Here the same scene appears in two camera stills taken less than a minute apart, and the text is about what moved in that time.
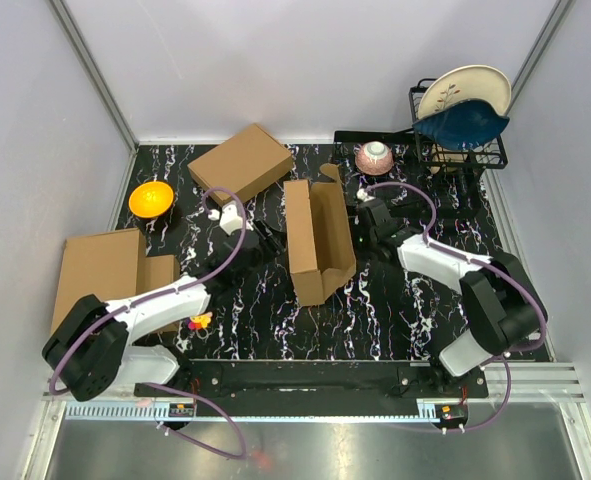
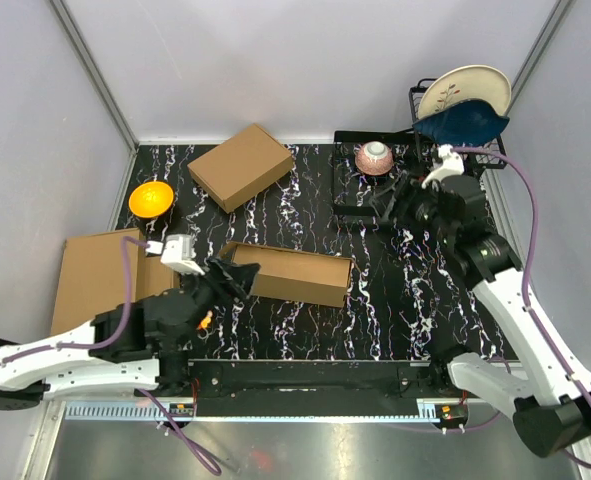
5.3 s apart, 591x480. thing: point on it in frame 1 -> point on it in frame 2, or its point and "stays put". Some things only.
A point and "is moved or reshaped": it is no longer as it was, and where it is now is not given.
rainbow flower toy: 201,321 stays put
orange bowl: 150,199 stays put
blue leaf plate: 467,124 stays put
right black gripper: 358,225 -> 393,198
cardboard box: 320,248 is moved or reshaped
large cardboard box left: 112,266 stays put
